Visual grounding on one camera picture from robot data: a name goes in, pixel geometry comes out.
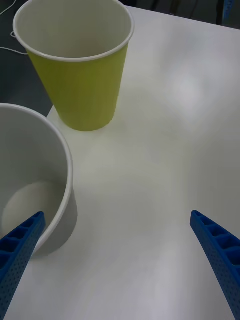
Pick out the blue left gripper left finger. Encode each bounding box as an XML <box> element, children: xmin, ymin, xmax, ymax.
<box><xmin>0</xmin><ymin>211</ymin><xmax>47</xmax><ymax>320</ymax></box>

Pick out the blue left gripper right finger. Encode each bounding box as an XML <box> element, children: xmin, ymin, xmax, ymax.
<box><xmin>189</xmin><ymin>209</ymin><xmax>240</xmax><ymax>320</ymax></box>

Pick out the white power strip cable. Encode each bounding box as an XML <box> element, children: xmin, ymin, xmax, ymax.
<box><xmin>0</xmin><ymin>31</ymin><xmax>29</xmax><ymax>56</ymax></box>

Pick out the wavy white cable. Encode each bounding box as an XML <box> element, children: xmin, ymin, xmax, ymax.
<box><xmin>0</xmin><ymin>0</ymin><xmax>17</xmax><ymax>15</ymax></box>

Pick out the yellow-green plastic bin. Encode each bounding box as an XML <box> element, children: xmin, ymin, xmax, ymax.
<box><xmin>12</xmin><ymin>0</ymin><xmax>135</xmax><ymax>132</ymax></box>

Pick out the grey plastic bin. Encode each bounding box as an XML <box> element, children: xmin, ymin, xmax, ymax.
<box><xmin>0</xmin><ymin>102</ymin><xmax>79</xmax><ymax>257</ymax></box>

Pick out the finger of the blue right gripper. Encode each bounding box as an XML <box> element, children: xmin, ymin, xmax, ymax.
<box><xmin>222</xmin><ymin>0</ymin><xmax>235</xmax><ymax>26</ymax></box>

